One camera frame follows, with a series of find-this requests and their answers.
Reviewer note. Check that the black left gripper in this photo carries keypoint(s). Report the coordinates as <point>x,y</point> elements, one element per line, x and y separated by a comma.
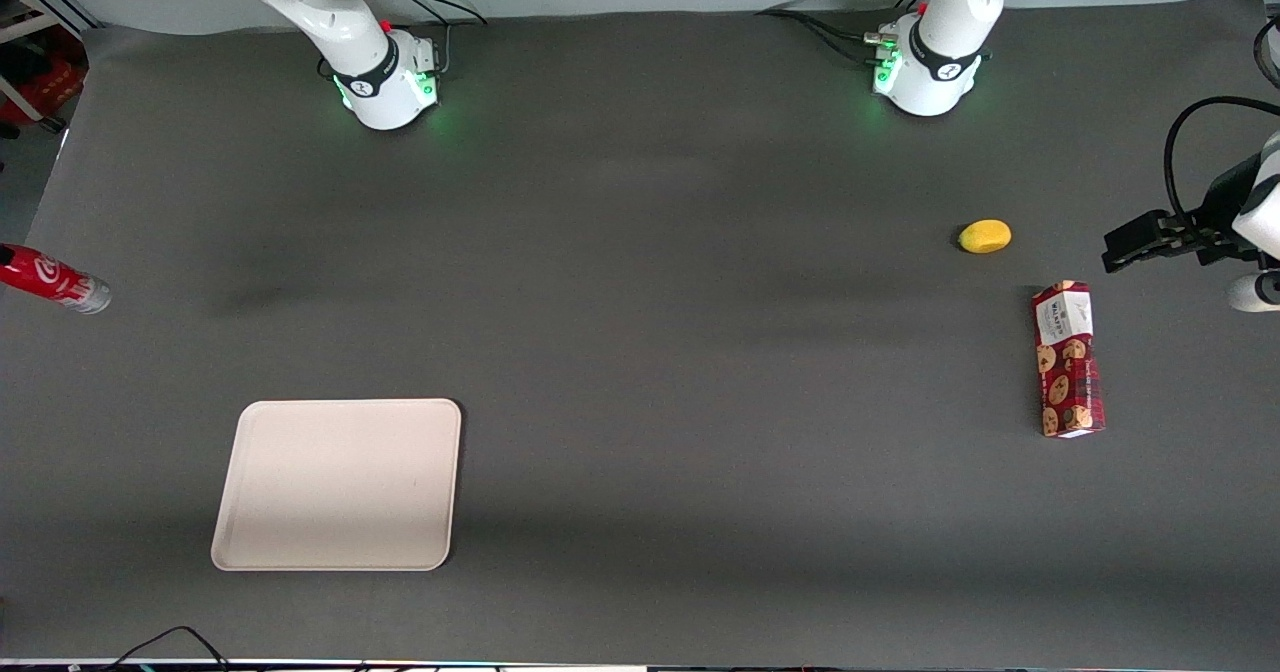
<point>1221,202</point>

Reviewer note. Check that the red coke bottle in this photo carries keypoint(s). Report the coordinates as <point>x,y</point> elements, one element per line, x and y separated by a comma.
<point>45,277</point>

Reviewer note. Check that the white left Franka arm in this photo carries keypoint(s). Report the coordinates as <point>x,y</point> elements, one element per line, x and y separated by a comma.
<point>940,52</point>

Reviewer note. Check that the white rectangular plastic tray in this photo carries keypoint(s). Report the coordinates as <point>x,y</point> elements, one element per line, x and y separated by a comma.
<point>340,484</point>

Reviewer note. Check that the red cookie box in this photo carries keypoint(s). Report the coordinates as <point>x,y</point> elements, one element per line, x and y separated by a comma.
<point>1070,362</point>

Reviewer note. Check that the yellow lemon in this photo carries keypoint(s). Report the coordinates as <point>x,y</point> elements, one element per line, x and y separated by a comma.
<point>985,236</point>

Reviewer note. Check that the red plastic crate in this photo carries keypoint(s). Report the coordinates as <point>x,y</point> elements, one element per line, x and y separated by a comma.
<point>35,87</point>

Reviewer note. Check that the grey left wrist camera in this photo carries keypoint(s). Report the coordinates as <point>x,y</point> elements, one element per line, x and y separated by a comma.
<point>1255,293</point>

